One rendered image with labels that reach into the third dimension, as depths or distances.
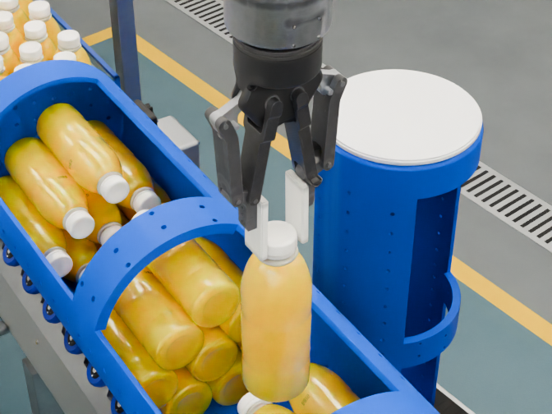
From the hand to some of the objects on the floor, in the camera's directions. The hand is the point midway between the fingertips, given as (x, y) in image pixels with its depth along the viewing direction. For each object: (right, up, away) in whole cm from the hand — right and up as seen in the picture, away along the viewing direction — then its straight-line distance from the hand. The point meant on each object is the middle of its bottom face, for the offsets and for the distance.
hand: (276, 216), depth 112 cm
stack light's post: (-31, -37, +190) cm, 196 cm away
